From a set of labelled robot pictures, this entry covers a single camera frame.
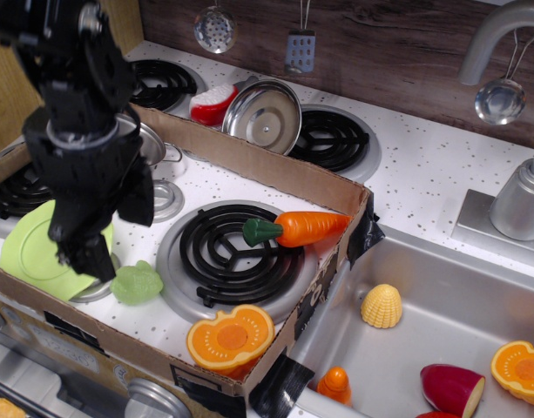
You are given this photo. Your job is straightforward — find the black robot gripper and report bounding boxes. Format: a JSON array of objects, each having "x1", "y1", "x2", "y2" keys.
[{"x1": 24, "y1": 111, "x2": 154, "y2": 281}]

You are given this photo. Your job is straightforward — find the light green toy broccoli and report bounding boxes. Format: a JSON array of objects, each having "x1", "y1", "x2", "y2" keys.
[{"x1": 110, "y1": 260, "x2": 163, "y2": 306}]

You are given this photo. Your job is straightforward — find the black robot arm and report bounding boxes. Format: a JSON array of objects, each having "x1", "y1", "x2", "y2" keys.
[{"x1": 0, "y1": 1, "x2": 154, "y2": 282}]

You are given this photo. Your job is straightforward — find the stainless steel pot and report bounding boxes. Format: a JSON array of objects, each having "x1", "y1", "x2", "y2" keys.
[{"x1": 116, "y1": 114, "x2": 183, "y2": 166}]

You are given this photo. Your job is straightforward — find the steel pot lid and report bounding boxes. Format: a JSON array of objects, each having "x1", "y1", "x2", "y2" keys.
[{"x1": 221, "y1": 79, "x2": 302, "y2": 155}]

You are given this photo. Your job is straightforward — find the grey stove knob under plate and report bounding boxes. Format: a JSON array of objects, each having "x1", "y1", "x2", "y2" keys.
[{"x1": 70, "y1": 279, "x2": 112, "y2": 303}]

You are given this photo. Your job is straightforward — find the grey stove knob centre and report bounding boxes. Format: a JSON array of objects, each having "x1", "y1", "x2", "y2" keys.
[{"x1": 153, "y1": 179, "x2": 185, "y2": 223}]

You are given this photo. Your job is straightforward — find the light green plastic plate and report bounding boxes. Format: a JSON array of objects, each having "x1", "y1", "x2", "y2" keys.
[{"x1": 0, "y1": 200, "x2": 96, "y2": 301}]

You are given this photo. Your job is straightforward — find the front right black burner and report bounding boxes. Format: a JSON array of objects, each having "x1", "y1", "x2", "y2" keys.
[{"x1": 156, "y1": 200, "x2": 318, "y2": 324}]

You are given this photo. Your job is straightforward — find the front left black burner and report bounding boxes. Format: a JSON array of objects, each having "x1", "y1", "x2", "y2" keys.
[{"x1": 0, "y1": 143, "x2": 53, "y2": 238}]

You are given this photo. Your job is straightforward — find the grey oven knob front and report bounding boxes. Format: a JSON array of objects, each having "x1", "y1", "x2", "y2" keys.
[{"x1": 124, "y1": 378, "x2": 193, "y2": 418}]

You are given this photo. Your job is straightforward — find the orange toy carrot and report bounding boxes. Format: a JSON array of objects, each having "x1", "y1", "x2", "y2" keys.
[{"x1": 242, "y1": 212, "x2": 352, "y2": 248}]

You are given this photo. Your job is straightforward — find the brown cardboard fence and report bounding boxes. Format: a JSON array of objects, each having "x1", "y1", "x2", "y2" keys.
[{"x1": 0, "y1": 108, "x2": 382, "y2": 417}]

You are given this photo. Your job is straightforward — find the yellow toy at bottom left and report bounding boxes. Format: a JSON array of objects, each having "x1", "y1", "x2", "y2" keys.
[{"x1": 0, "y1": 398, "x2": 26, "y2": 418}]

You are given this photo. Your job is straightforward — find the hanging steel skimmer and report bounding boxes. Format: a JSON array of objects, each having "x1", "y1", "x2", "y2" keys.
[{"x1": 193, "y1": 1, "x2": 238, "y2": 54}]

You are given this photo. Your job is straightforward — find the back right black burner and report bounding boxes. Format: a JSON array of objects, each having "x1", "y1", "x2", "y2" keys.
[{"x1": 289, "y1": 104, "x2": 382, "y2": 183}]

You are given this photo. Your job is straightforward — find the hanging steel spatula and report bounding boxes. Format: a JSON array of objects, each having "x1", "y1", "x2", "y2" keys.
[{"x1": 284, "y1": 1, "x2": 316, "y2": 74}]

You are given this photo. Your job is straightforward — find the small orange toy bottle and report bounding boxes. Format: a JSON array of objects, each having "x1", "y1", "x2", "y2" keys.
[{"x1": 315, "y1": 366, "x2": 353, "y2": 407}]

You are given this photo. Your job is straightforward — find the yellow toy corn piece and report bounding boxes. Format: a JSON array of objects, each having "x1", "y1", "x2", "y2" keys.
[{"x1": 361, "y1": 284, "x2": 402, "y2": 329}]

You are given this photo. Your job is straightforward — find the grey sink basin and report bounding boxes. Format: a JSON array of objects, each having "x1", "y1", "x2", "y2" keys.
[{"x1": 291, "y1": 227, "x2": 534, "y2": 417}]

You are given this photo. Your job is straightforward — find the red toy piece bottom edge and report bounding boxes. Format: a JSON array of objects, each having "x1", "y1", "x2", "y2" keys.
[{"x1": 416, "y1": 410, "x2": 458, "y2": 418}]

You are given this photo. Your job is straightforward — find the red toy sweet potato half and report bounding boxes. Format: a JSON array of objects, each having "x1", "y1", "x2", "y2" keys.
[{"x1": 420, "y1": 364, "x2": 486, "y2": 417}]

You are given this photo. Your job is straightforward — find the grey toy faucet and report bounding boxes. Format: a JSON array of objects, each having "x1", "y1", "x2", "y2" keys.
[{"x1": 450, "y1": 0, "x2": 534, "y2": 265}]

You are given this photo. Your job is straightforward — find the hanging steel ladle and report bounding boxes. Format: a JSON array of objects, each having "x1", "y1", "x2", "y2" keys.
[{"x1": 475, "y1": 30, "x2": 534, "y2": 126}]

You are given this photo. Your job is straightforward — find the orange pumpkin half in sink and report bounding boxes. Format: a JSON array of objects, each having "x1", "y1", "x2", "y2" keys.
[{"x1": 490, "y1": 340, "x2": 534, "y2": 405}]

